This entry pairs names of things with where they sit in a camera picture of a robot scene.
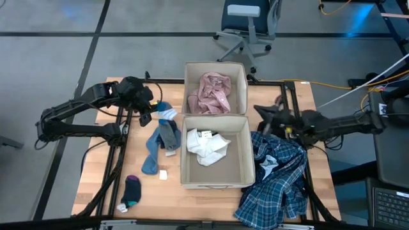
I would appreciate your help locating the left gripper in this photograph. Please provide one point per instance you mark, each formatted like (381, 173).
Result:
(145, 105)

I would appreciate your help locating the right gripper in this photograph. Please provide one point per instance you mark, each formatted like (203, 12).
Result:
(287, 123)

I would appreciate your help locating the light blue sock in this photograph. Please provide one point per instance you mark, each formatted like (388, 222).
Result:
(151, 156)

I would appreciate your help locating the pink button shirt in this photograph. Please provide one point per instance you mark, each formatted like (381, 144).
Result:
(211, 94)

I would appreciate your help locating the white shirt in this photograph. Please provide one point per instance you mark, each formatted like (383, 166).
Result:
(207, 148)

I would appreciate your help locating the navy sock purple toe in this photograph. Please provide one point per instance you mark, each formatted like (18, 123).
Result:
(131, 191)

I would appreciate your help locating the blue plaid shirt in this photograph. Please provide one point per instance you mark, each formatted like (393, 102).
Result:
(274, 198)

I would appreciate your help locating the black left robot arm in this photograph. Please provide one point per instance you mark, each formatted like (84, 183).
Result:
(73, 107)

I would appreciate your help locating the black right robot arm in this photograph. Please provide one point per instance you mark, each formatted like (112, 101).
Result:
(345, 123)

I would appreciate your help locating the plain beige fabric bin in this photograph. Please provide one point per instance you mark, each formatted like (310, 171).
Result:
(238, 96)

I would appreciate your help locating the white paper tag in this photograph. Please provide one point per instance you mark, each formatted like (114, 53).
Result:
(163, 174)
(170, 153)

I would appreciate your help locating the grey office chair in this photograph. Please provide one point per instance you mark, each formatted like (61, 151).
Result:
(246, 19)

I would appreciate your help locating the black bulky device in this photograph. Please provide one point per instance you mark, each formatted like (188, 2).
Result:
(397, 108)

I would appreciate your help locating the black side desk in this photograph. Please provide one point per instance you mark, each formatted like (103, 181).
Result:
(393, 153)

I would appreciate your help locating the grey chair leg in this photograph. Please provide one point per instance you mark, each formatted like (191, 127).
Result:
(11, 142)

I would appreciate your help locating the black crossbeam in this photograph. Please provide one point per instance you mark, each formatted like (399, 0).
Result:
(48, 222)

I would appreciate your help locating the black laptop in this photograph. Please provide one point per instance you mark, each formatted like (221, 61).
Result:
(391, 207)

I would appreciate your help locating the black aluminium table frame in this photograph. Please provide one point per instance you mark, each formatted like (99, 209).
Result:
(172, 80)

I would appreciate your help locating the black desk frame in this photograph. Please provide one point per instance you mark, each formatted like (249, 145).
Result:
(391, 28)

